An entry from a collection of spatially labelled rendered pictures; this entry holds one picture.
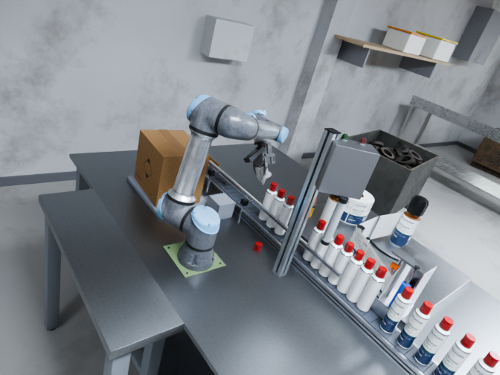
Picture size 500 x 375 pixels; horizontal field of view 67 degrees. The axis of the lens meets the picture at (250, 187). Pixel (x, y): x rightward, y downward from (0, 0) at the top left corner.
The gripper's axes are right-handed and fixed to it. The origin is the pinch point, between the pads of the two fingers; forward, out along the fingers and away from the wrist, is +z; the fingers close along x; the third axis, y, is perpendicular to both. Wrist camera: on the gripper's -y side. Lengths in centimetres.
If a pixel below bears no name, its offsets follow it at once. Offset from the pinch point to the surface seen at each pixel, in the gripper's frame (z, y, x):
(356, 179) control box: -2, -8, -60
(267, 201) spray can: 9.0, -1.8, -5.4
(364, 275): 36, -2, -58
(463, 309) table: 65, 56, -70
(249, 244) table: 27.6, -14.5, -4.6
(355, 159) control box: -9, -11, -62
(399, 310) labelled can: 46, -2, -71
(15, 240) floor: 30, -85, 157
